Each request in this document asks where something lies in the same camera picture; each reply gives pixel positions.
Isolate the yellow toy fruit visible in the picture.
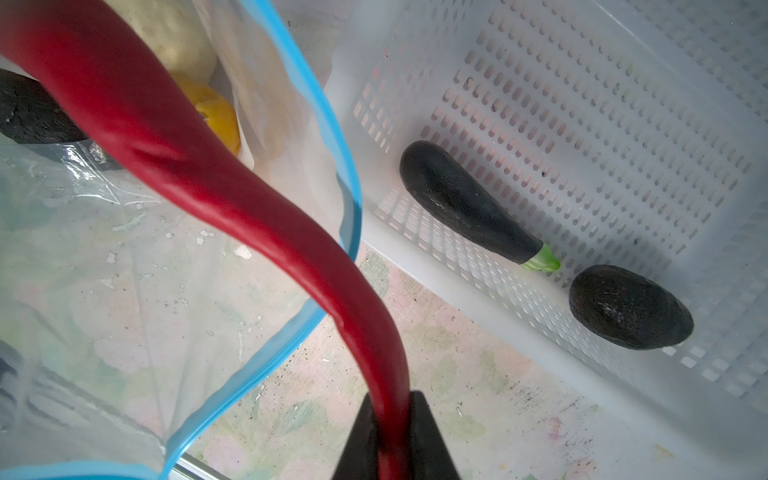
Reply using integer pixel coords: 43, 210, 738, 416
172, 74, 241, 156

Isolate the cream toy food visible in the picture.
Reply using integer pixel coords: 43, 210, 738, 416
105, 0, 218, 84

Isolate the black toy eggplant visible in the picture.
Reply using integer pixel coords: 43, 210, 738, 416
399, 140, 561, 273

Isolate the red toy chili pepper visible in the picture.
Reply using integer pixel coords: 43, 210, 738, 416
1, 1, 411, 479

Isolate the clear zip top bag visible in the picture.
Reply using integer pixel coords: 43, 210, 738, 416
1, 1, 362, 479

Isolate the black toy avocado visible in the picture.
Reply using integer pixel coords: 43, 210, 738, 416
568, 265, 694, 351

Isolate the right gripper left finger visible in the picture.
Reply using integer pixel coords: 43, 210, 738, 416
331, 394, 379, 480

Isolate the white plastic mesh basket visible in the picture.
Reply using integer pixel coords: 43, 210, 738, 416
323, 0, 768, 480

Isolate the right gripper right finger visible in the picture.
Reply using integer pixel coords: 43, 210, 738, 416
409, 391, 460, 480

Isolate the dark brown toy food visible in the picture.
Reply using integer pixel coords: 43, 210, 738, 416
1, 69, 88, 144

